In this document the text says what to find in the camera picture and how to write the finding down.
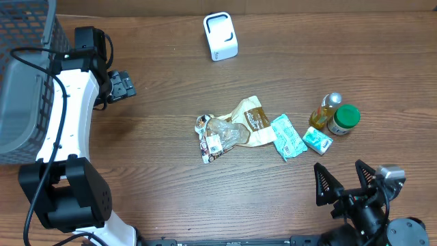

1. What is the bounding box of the green lid jar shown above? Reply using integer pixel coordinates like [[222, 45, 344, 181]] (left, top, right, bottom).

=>
[[327, 105, 361, 135]]

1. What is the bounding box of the green Kleenex tissue pack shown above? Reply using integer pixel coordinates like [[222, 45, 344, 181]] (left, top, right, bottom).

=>
[[302, 126, 333, 155]]

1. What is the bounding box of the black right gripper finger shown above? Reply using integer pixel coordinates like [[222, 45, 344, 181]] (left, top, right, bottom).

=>
[[355, 159, 376, 191], [313, 163, 344, 206]]

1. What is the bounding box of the clear plastic bottle grey cap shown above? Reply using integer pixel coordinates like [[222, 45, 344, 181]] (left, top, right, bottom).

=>
[[309, 92, 342, 130]]

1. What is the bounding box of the white barcode scanner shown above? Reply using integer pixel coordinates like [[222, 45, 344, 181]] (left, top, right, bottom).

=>
[[203, 12, 238, 62]]

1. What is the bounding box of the brown patterned snack bag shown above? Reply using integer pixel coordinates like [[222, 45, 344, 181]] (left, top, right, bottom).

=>
[[195, 96, 277, 164]]

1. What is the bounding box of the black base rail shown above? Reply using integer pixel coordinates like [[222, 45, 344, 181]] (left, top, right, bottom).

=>
[[136, 234, 386, 246]]

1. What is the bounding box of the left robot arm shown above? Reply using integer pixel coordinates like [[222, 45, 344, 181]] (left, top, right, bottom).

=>
[[18, 26, 144, 245]]

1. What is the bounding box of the mint green wipes pack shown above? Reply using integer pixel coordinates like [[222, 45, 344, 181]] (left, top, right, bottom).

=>
[[270, 114, 308, 162]]

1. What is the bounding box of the dark grey plastic basket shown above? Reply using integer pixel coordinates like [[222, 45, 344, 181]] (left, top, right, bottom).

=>
[[1, 0, 70, 165]]

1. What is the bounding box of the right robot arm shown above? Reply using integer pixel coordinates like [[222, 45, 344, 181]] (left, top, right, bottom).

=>
[[314, 160, 430, 246]]

